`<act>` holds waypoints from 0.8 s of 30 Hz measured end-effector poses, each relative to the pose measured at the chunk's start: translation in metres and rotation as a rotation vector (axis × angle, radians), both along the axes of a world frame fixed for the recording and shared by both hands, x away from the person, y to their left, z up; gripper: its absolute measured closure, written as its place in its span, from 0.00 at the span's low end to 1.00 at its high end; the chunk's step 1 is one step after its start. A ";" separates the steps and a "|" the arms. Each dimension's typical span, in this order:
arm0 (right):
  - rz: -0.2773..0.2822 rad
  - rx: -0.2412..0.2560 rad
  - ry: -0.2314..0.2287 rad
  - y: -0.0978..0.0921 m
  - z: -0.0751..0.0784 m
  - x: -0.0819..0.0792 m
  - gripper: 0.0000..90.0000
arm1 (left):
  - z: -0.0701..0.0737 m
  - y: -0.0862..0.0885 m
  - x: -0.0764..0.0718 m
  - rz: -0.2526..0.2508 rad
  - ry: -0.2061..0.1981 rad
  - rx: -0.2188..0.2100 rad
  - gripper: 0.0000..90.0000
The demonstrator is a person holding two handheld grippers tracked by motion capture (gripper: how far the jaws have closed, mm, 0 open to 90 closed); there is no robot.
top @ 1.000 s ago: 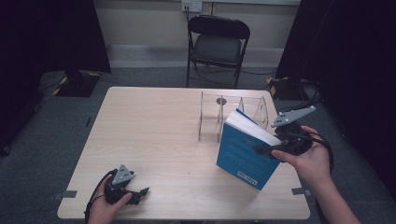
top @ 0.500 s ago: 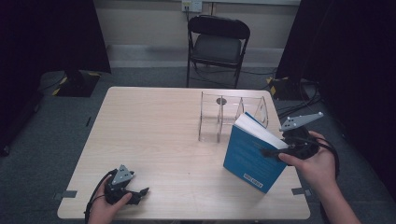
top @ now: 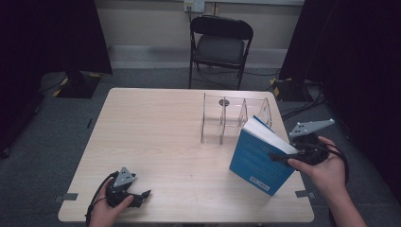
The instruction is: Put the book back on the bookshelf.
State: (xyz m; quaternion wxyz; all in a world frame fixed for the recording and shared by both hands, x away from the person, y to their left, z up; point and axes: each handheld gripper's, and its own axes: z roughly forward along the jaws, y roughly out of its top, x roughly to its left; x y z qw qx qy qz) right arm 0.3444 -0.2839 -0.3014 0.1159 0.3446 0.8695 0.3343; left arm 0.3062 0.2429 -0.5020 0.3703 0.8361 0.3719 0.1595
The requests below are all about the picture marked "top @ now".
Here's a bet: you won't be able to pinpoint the dark curtain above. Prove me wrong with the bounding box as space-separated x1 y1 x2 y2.
0 0 113 159
278 0 401 204

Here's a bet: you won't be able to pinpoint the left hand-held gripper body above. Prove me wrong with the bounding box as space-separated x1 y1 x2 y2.
105 166 142 209

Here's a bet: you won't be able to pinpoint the person's right hand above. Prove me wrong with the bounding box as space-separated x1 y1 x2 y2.
287 135 348 203

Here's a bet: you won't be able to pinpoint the blue paperback book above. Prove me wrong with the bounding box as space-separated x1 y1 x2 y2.
229 114 300 197

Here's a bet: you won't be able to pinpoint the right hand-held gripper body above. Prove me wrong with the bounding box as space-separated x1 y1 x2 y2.
288 118 336 167

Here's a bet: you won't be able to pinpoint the clear acrylic book rack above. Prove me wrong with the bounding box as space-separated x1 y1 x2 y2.
200 92 273 147

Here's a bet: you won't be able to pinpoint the left hand-held gripper cable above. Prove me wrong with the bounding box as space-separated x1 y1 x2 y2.
85 171 120 227

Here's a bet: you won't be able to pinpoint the grey tape strip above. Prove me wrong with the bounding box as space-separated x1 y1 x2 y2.
294 189 317 200
53 192 79 203

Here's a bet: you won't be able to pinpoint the black folding chair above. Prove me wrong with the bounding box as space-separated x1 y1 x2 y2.
188 14 255 91

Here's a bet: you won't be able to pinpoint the person's left hand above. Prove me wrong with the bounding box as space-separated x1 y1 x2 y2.
88 188 135 227

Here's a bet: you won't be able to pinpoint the black stand base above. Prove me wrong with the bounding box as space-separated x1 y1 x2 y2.
52 71 104 99
270 77 317 103

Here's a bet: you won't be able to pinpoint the white wall socket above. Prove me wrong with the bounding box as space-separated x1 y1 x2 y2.
183 0 206 14

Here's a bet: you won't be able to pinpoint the right hand-held gripper cable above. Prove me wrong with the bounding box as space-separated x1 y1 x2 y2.
294 142 351 185

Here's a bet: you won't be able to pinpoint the black floor cables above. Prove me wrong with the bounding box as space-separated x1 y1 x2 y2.
279 79 328 121

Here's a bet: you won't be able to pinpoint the hand-held gripper cable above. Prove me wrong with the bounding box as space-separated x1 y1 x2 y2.
294 142 351 185
85 171 120 227

